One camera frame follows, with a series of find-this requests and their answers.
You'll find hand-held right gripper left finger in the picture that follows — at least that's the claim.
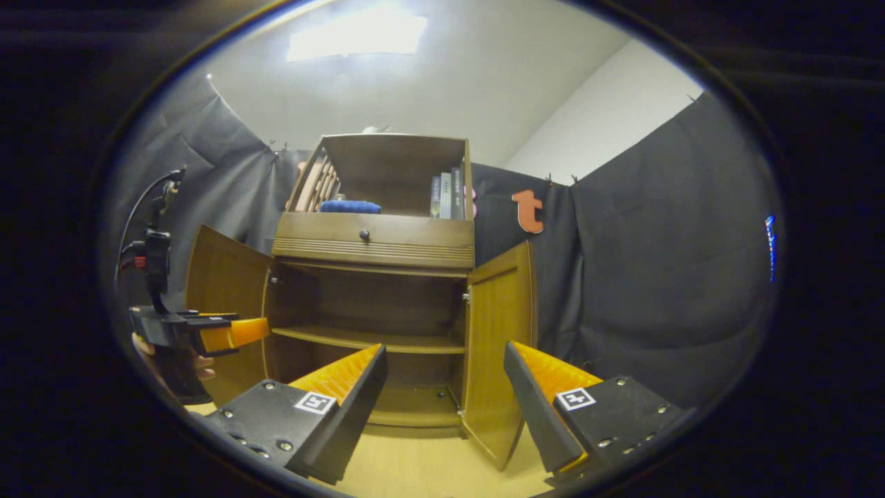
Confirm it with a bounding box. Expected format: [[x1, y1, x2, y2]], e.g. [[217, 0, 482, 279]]
[[201, 344, 389, 486]]

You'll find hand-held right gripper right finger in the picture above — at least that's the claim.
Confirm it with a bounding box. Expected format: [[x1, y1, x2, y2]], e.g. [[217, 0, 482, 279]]
[[502, 340, 685, 485]]

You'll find wooden cabinet door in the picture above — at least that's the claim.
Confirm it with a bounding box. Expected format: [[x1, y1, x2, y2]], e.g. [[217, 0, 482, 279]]
[[183, 225, 276, 407], [460, 240, 539, 472]]

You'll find wooden double-door shoe cabinet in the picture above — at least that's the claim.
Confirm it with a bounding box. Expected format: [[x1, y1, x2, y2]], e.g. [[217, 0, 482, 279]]
[[266, 133, 478, 438]]

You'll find wooden inner shelf board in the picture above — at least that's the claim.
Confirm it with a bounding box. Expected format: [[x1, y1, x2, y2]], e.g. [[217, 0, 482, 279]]
[[271, 326, 465, 355]]

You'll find blue folded cloth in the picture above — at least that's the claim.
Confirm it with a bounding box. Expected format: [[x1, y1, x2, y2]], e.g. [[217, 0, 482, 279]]
[[319, 200, 382, 214]]

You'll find black backdrop cloth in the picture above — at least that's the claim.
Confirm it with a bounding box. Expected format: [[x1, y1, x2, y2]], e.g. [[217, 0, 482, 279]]
[[111, 73, 779, 409]]

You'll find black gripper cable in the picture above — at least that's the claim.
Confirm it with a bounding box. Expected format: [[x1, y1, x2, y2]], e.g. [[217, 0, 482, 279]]
[[114, 173, 174, 291]]

